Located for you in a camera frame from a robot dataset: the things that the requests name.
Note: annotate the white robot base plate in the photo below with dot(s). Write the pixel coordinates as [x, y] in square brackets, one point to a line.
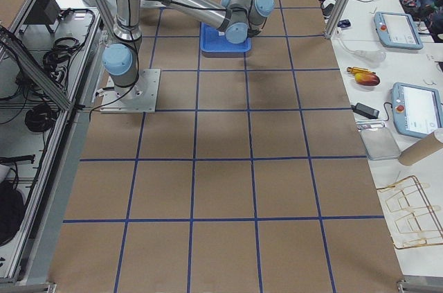
[142, 98]

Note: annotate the red yellow mango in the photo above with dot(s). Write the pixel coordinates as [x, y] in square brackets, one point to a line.
[367, 79]

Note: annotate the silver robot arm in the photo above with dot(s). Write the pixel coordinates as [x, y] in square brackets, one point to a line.
[238, 20]

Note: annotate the far teach pendant tablet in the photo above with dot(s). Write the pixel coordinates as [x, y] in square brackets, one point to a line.
[397, 30]

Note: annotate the gold wire rack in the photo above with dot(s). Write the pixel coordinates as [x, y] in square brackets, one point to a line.
[413, 218]

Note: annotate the cardboard tube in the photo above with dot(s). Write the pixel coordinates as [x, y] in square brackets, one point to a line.
[422, 148]

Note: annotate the blue plastic tray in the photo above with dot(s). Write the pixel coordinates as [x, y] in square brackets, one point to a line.
[213, 45]

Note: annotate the near teach pendant tablet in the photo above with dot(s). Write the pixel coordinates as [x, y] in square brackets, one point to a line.
[416, 110]

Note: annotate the teach pendant tablet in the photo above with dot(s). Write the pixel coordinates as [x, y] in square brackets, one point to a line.
[416, 110]
[397, 30]

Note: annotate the black power adapter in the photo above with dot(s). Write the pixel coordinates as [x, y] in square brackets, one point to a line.
[365, 111]

